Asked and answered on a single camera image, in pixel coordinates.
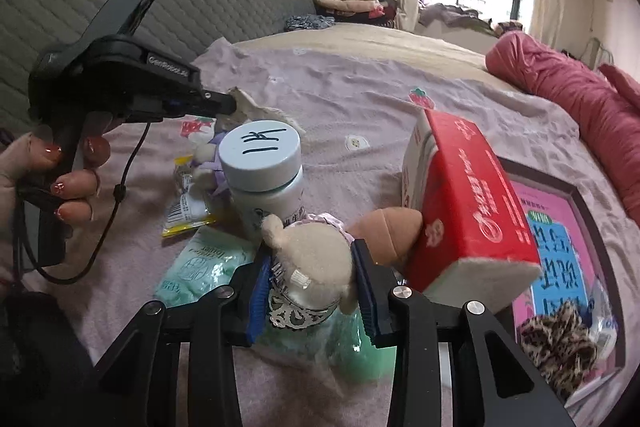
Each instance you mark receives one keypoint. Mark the leopard print scrunchie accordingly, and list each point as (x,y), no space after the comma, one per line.
(550,339)

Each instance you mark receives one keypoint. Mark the small clear packet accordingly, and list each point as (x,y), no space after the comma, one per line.
(602,322)

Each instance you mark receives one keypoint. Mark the white fabric piece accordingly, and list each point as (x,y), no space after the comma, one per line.
(260,109)

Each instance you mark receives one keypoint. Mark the grey storage box pink inside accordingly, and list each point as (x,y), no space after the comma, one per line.
(550,227)

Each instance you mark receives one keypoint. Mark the beige makeup sponge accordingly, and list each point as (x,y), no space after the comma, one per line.
(385,229)

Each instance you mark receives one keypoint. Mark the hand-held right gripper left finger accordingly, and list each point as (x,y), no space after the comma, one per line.
(260,294)

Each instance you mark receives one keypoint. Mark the person's left hand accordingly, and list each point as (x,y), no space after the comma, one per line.
(75,194)

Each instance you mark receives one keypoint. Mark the yellow snack packet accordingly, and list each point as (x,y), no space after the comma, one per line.
(187,213)

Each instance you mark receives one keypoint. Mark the beige bed sheet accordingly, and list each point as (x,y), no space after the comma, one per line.
(380,39)

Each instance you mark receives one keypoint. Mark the white bottle with blue cap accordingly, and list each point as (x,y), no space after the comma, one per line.
(260,147)

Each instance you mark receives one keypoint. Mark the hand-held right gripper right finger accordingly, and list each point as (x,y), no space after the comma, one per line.
(368,299)

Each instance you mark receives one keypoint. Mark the pink rolled blanket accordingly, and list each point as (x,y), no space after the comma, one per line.
(565,87)

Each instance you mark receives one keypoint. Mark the dark patterned cloth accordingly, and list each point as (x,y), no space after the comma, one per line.
(307,23)

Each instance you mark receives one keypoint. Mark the red and white tissue box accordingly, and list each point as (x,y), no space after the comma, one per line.
(465,197)

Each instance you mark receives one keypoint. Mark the cream plush doll lace dress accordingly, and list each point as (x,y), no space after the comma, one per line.
(310,257)

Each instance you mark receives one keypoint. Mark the pale green tissue pack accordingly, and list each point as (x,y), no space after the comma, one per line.
(200,267)

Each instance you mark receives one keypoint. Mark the floral green tissue pack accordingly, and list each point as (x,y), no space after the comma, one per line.
(345,349)

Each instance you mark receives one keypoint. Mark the heap of clothes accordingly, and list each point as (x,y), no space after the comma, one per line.
(455,17)

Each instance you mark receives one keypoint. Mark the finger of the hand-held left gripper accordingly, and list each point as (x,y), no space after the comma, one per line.
(220,103)

